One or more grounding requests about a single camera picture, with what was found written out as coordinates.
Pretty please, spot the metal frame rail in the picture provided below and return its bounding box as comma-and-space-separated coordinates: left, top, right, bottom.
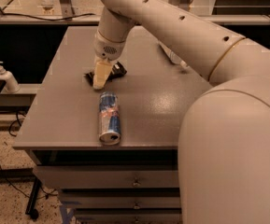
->
0, 0, 270, 26

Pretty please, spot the bottom grey drawer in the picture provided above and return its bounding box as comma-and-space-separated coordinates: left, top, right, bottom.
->
74, 208, 182, 224

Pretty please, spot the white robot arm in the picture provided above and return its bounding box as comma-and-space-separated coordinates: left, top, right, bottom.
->
94, 0, 270, 224

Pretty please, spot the black rxbar chocolate bar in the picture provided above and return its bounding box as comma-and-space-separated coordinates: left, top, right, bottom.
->
84, 62, 127, 84

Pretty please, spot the top grey drawer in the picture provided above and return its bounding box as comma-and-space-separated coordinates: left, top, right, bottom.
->
34, 165, 178, 189

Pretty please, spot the middle grey drawer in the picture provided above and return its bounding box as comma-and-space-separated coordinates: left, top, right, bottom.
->
59, 189, 180, 209

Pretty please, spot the grey drawer cabinet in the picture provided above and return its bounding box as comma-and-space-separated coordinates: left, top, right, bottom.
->
12, 25, 213, 224

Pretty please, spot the black cable on rail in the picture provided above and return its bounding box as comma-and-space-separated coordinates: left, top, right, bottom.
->
0, 0, 98, 21

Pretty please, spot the clear plastic bottle blue label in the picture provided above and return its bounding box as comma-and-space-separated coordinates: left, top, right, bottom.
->
159, 42, 189, 69

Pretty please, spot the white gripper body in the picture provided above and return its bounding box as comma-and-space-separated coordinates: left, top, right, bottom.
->
93, 32, 125, 61

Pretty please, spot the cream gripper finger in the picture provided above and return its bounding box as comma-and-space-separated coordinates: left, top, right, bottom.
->
92, 58, 113, 90

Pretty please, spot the grey drawer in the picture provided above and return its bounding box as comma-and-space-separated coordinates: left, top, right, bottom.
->
74, 208, 182, 224
34, 165, 178, 189
59, 189, 180, 209

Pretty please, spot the white pump dispenser bottle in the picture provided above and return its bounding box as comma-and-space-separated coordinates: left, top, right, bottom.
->
0, 61, 20, 93

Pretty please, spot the black table leg with caster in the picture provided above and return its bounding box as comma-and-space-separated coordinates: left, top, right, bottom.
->
25, 178, 41, 220

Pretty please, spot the blue silver energy drink can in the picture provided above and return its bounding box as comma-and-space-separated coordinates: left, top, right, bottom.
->
99, 91, 121, 146

